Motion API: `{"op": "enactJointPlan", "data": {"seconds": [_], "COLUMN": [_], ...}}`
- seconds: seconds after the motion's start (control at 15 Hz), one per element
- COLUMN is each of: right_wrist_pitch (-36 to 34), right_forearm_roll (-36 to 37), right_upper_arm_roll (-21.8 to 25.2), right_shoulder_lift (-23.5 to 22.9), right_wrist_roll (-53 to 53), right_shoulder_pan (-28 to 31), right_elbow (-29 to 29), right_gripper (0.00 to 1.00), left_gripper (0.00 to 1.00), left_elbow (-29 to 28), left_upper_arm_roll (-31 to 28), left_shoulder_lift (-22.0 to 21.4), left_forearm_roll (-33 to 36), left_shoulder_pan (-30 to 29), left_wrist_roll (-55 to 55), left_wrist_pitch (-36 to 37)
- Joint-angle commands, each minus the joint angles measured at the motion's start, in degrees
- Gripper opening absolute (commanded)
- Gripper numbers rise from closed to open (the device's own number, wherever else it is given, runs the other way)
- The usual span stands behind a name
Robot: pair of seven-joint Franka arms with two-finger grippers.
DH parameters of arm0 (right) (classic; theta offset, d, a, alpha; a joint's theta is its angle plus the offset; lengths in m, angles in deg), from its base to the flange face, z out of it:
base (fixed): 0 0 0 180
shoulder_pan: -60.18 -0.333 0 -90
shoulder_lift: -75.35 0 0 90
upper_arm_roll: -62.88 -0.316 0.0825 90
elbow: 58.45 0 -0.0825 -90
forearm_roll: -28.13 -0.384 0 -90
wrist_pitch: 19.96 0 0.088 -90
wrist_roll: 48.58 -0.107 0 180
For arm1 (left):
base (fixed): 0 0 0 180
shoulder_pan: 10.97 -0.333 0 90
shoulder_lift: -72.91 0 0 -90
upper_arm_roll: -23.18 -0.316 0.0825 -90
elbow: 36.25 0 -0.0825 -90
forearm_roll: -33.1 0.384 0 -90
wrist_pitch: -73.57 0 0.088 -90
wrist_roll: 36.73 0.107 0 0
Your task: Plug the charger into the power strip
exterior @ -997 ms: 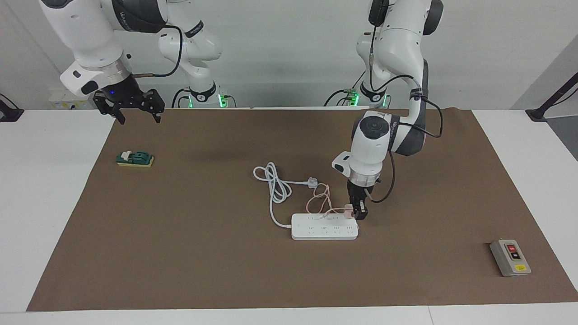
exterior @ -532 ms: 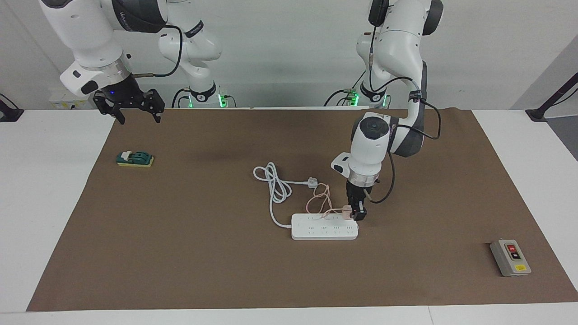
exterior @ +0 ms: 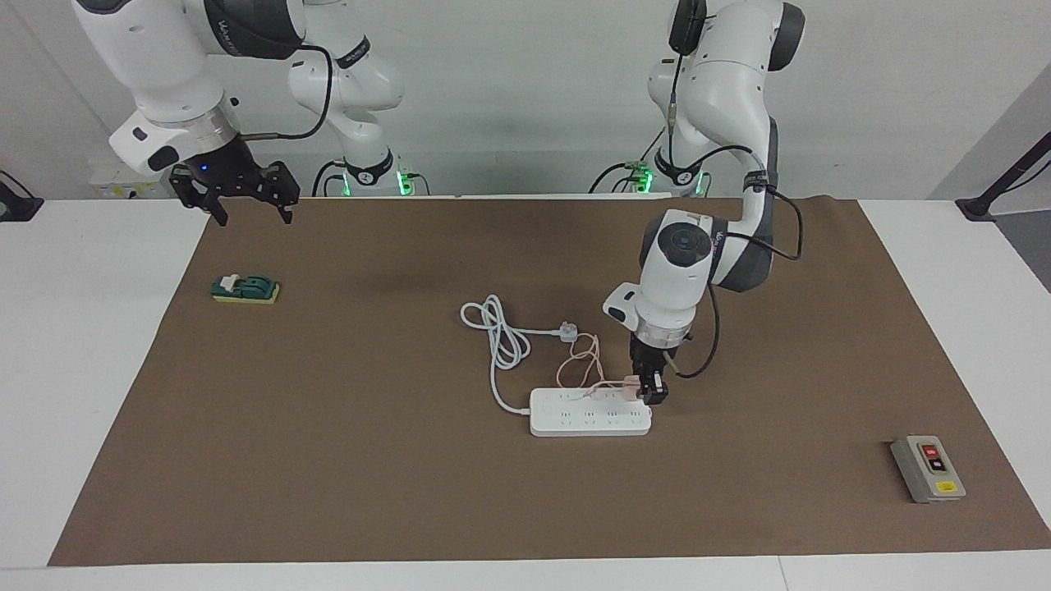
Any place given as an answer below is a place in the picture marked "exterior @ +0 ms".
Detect black linkage right gripper finger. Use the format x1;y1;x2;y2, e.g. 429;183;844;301
169;168;229;227
263;161;301;225

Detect pink charging cable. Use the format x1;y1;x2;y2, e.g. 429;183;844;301
556;332;630;396

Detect white power strip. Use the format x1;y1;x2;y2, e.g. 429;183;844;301
529;387;654;438

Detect green circuit board module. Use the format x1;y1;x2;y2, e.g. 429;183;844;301
210;273;282;306

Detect brown table mat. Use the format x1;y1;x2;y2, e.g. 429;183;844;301
48;195;1051;568

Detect black base power cable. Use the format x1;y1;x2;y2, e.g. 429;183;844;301
310;158;351;199
586;127;659;196

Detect white wall socket box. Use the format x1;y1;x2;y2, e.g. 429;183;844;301
88;159;178;201

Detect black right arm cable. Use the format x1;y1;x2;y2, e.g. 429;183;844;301
241;44;334;143

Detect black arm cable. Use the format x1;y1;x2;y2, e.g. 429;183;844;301
663;49;805;381
241;44;334;143

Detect white power cord with plug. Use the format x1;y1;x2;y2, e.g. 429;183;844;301
459;295;585;416

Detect black camera stand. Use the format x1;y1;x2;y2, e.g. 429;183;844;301
0;169;44;223
956;131;1051;223

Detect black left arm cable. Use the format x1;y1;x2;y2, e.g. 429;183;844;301
663;49;805;381

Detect grey on off switch box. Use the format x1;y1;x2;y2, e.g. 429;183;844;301
890;434;968;505

